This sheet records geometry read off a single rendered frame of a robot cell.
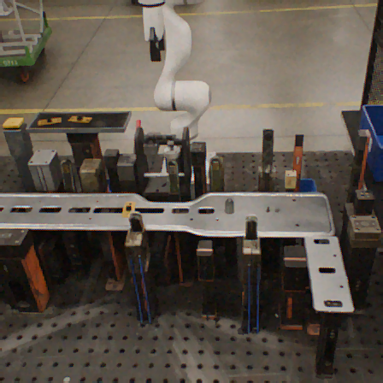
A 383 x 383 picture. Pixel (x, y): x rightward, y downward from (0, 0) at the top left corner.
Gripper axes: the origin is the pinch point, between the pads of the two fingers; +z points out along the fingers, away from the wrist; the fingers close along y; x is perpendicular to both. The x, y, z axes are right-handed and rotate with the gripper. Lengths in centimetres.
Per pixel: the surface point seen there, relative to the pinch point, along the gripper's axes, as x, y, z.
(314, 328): 50, 48, 74
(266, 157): 35.1, 10.4, 33.3
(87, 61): -149, -367, 145
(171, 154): 2.0, 6.2, 34.3
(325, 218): 53, 29, 45
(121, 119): -18.3, -9.7, 28.7
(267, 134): 35.1, 12.6, 23.1
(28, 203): -47, 21, 45
